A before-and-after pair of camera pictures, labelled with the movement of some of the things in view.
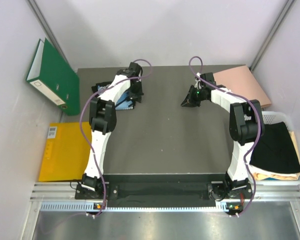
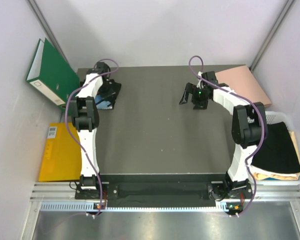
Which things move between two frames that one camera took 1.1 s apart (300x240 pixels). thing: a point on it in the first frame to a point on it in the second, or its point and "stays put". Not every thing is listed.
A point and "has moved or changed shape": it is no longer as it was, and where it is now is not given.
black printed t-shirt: [125, 102] has moved or changed shape
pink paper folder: [240, 81] stays put
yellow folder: [67, 151] stays put
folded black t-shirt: [276, 150] stays put
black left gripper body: [136, 90] to [105, 91]
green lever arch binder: [49, 73] stays put
